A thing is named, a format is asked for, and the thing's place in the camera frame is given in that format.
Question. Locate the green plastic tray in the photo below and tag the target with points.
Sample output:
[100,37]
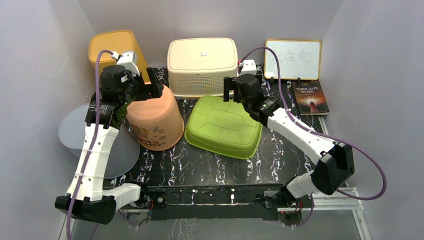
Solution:
[224,128]

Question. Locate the cream perforated basket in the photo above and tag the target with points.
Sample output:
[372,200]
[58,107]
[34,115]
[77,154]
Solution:
[197,66]

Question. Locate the orange paper bucket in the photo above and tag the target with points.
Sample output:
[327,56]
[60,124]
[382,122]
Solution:
[157,122]

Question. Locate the small whiteboard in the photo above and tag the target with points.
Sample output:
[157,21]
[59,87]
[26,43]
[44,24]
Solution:
[298,59]

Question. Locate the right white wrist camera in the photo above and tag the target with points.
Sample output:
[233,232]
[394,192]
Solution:
[247,66]

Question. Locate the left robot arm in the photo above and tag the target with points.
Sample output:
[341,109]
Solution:
[85,199]

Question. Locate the grey and tan bucket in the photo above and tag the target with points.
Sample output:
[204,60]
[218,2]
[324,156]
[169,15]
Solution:
[125,150]

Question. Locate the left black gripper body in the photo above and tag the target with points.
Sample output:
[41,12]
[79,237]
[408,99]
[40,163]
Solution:
[136,91]

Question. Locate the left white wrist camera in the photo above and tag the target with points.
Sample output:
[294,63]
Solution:
[128,59]

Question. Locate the dark book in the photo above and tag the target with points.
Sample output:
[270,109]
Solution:
[310,98]

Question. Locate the orange mesh basket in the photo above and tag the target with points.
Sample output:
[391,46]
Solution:
[119,41]

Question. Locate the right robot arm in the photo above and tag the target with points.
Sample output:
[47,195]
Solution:
[333,160]

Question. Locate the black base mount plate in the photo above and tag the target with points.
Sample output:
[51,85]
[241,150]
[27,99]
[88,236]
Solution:
[246,201]

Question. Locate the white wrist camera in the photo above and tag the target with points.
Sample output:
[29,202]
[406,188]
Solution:
[247,66]
[128,59]

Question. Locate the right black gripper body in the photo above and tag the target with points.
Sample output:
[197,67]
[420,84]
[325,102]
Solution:
[259,78]

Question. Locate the aluminium rail frame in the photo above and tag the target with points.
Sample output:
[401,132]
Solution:
[320,202]

